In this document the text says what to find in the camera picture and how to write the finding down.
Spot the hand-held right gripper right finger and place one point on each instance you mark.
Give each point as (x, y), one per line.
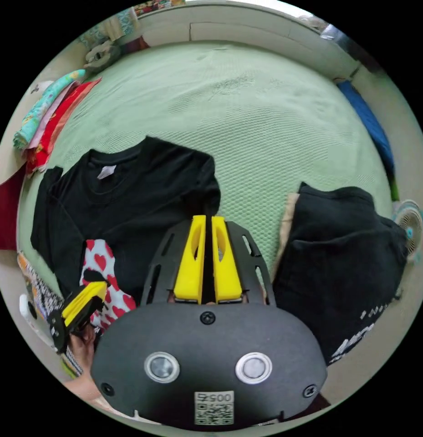
(226, 276)

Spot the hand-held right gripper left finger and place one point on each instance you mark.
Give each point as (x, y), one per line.
(189, 273)

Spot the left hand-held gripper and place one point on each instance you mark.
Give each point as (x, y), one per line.
(59, 329)

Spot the black t-shirt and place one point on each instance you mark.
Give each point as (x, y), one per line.
(129, 205)

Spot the person's left forearm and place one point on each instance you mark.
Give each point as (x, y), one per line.
(83, 387)

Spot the person's left hand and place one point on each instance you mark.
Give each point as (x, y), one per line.
(83, 348)

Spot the person's body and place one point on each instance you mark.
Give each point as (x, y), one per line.
(102, 263)

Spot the pile of dark clothes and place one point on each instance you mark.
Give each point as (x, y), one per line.
(334, 266)

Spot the dark red cloth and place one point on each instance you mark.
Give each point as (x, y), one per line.
(6, 211)

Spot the bed with green mat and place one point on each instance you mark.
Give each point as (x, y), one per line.
(252, 129)

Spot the pile of colourful clothes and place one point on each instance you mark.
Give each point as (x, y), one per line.
(49, 116)

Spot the standing fan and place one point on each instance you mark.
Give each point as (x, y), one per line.
(411, 228)

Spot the blue rolled blanket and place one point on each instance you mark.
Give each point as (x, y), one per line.
(370, 123)

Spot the grey plush toy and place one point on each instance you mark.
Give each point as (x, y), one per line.
(100, 54)

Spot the teal patterned curtain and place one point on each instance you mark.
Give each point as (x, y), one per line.
(110, 27)

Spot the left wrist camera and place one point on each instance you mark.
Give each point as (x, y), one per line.
(31, 315)

